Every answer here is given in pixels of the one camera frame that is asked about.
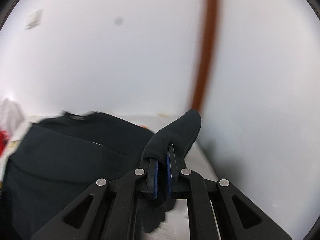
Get black sweatshirt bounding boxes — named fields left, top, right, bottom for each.
left=1, top=109, right=201, bottom=239

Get fruit print white bedsheet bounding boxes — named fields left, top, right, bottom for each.
left=1, top=109, right=217, bottom=239

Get white plastic bag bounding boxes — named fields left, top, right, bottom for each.
left=1, top=99, right=25, bottom=137

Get white wall switch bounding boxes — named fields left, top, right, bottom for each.
left=25, top=9, right=43, bottom=29

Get brown wooden door frame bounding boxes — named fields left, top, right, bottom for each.
left=191, top=0, right=220, bottom=112

